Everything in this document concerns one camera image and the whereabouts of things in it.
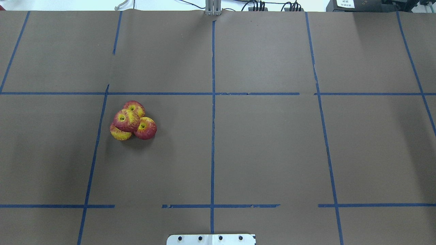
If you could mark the lone red yellow apple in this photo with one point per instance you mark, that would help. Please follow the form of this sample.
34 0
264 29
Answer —
126 121

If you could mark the front red yellow apple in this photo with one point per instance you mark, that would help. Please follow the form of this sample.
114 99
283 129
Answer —
119 134

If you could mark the right red yellow apple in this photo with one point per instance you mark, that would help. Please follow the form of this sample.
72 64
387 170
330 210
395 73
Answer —
146 129

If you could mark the black computer box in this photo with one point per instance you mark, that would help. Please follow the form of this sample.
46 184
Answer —
371 6

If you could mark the brown paper table mat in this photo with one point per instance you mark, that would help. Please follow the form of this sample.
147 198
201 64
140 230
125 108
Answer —
300 128

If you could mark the white pedestal base plate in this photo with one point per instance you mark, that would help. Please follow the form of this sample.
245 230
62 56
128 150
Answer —
211 239

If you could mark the rear red yellow apple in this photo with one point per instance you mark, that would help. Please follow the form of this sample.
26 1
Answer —
136 107

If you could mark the aluminium frame post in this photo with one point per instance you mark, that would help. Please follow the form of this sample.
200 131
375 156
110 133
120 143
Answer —
213 7

